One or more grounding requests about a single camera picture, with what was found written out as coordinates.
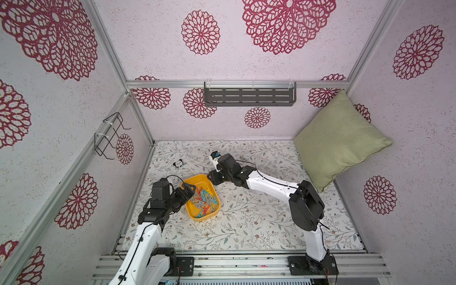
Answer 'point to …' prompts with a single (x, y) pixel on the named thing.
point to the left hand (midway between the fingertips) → (191, 192)
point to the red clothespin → (205, 209)
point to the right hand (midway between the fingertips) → (208, 173)
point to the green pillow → (338, 136)
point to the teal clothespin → (203, 192)
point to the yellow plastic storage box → (205, 202)
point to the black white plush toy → (179, 163)
